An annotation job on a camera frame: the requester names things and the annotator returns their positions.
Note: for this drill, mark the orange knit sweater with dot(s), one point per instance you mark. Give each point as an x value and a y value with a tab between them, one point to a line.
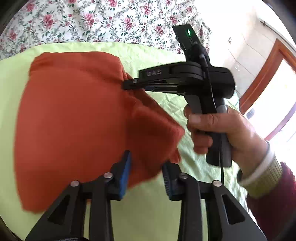
69	115

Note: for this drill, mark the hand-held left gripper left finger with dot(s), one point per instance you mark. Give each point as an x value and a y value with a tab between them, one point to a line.
123	178

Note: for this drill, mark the pink floral bed cover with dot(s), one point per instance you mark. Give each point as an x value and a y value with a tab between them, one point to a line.
92	20

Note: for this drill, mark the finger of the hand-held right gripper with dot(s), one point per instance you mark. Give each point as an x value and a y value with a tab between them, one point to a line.
155	78
164	89

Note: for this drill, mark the wooden door frame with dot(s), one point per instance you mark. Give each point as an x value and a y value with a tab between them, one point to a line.
266	76

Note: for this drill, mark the light green bed sheet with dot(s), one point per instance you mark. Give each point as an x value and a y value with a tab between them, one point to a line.
150	54

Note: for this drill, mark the person's right forearm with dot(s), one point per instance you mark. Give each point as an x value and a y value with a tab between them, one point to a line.
266	178

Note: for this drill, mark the person's right hand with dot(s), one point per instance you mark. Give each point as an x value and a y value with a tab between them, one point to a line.
245	139

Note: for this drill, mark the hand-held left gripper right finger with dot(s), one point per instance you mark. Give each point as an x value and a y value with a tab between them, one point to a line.
168	183

